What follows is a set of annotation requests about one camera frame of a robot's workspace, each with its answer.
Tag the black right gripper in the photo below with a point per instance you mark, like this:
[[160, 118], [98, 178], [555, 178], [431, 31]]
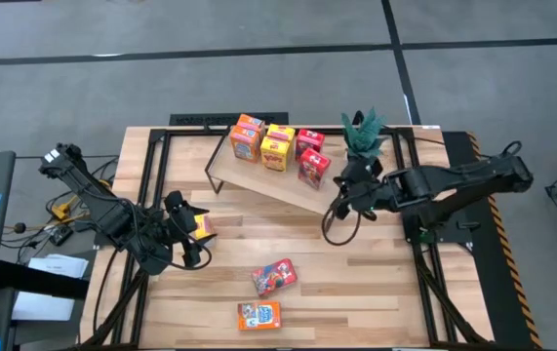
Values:
[[368, 195]]

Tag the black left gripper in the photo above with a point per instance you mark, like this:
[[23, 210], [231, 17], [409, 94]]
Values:
[[185, 219]]

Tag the yellow Corn Pops cereal box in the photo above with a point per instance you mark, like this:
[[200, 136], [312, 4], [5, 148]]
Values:
[[204, 226], [282, 131], [274, 156]]

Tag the red Froot Loops cereal box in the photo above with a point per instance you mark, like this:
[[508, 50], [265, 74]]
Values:
[[309, 141], [313, 170], [273, 278]]

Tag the orange Frosted Mini Wheats box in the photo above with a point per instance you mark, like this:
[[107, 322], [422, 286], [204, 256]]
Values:
[[252, 122], [258, 316], [245, 146]]

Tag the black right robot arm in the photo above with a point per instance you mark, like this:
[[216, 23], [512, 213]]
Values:
[[458, 183]]

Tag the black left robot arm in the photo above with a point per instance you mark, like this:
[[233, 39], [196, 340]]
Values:
[[97, 205]]

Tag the wooden shelf black metal legs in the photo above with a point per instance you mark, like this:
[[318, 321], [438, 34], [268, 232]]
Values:
[[268, 185]]

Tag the green plant in white pot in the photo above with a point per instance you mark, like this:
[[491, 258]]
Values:
[[363, 136]]

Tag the black perforated strip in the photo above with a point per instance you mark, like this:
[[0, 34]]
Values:
[[200, 119]]

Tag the black power adapter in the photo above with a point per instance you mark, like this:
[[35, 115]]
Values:
[[61, 236]]

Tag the white paper sheets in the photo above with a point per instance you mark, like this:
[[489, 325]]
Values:
[[58, 265]]

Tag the black flat bar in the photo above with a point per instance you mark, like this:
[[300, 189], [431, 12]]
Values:
[[39, 283]]

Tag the black round plug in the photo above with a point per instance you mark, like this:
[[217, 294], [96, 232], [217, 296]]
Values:
[[20, 227]]

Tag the black mat hazard stripe edge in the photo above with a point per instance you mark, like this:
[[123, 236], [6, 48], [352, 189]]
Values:
[[505, 302]]

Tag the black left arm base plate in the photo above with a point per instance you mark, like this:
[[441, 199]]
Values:
[[105, 240]]

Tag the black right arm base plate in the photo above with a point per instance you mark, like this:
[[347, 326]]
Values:
[[449, 236]]

